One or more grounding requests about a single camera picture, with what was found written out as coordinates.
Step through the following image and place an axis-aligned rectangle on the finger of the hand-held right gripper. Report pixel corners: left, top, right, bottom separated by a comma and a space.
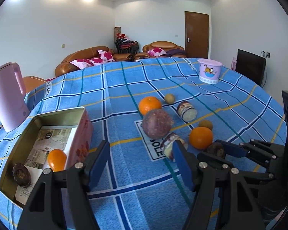
221, 139, 286, 171
197, 151, 277, 181

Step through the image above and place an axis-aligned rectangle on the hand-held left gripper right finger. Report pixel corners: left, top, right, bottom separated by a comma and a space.
172, 139, 267, 230

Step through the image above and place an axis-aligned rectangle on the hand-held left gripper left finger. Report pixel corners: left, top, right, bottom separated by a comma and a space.
16, 139, 111, 230

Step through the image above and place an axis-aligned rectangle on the dark sugarcane chunk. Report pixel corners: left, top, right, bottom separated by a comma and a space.
206, 142, 225, 159
12, 163, 31, 188

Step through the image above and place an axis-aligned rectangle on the pink metal tin box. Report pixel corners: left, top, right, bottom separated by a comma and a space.
0, 107, 94, 209

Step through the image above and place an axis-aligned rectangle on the purple passion fruit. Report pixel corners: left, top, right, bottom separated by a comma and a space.
141, 109, 174, 139

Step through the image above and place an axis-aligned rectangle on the small jar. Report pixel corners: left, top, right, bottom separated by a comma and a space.
177, 101, 198, 122
163, 132, 189, 160

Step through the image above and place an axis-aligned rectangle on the orange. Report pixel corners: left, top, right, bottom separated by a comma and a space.
189, 126, 214, 150
138, 96, 163, 116
47, 149, 68, 172

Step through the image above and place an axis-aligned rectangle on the printed leaflet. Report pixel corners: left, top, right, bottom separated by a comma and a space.
24, 125, 78, 173

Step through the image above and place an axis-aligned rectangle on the black flat screen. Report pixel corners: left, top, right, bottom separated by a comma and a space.
235, 49, 266, 87

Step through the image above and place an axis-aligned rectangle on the blue plaid tablecloth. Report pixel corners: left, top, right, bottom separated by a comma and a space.
0, 57, 287, 230

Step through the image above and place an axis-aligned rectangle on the pink cartoon bucket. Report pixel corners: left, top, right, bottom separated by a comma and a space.
197, 58, 223, 85

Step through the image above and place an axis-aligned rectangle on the white paper sheet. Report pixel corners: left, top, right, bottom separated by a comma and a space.
15, 166, 46, 204

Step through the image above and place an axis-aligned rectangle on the brown leather chair back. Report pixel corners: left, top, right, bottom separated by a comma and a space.
23, 76, 47, 94

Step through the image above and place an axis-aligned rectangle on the purple cloth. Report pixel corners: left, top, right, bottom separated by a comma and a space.
166, 49, 186, 58

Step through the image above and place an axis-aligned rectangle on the brown leather sofa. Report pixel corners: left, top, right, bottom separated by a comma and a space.
55, 46, 135, 77

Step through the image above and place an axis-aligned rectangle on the pink electric kettle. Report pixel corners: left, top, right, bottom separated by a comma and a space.
0, 62, 30, 132

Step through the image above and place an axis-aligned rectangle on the brown leather armchair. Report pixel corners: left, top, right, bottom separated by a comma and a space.
134, 41, 186, 61

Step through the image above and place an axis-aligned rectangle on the stack of dark chairs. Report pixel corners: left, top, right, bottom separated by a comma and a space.
114, 38, 140, 55

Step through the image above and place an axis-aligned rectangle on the brown wooden door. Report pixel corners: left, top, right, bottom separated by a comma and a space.
184, 11, 210, 59

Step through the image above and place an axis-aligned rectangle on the tall patterned cylinder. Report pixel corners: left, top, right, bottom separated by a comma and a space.
113, 27, 122, 44

